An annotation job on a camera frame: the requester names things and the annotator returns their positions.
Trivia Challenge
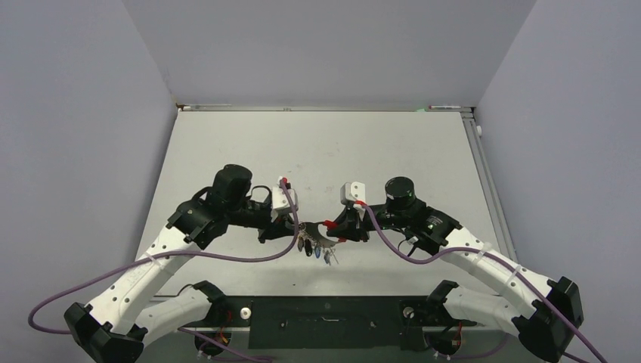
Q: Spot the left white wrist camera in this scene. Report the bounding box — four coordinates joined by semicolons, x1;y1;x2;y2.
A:
271;186;299;221

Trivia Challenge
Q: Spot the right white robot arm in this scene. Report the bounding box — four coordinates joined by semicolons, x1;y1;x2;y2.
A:
324;176;584;362

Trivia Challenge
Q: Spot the red handled metal key holder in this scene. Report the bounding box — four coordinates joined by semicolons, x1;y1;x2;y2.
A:
296;222;341;252

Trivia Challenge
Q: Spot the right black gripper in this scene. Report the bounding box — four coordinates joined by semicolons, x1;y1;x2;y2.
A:
327;203;409;241

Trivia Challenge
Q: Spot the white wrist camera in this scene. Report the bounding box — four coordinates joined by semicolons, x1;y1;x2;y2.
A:
271;186;299;221
340;181;366;206

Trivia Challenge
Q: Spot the black tag key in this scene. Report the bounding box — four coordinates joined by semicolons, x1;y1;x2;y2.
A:
304;239;314;256

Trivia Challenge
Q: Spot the purple cable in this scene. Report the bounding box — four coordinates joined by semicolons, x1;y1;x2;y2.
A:
27;176;302;336
354;200;609;363

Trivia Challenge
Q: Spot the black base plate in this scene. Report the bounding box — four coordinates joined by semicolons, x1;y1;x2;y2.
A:
190;296;473;351

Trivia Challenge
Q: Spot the aluminium frame rail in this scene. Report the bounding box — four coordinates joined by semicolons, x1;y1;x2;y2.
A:
460;107;518;261

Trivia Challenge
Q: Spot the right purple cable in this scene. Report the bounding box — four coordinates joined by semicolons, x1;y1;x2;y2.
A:
354;200;609;363

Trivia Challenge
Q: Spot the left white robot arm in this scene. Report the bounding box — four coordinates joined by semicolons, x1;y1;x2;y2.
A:
64;164;299;362

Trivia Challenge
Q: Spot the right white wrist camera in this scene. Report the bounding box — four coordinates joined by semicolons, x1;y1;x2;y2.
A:
340;181;366;206

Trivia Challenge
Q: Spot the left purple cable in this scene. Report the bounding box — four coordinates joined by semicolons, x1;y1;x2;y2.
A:
27;176;302;336

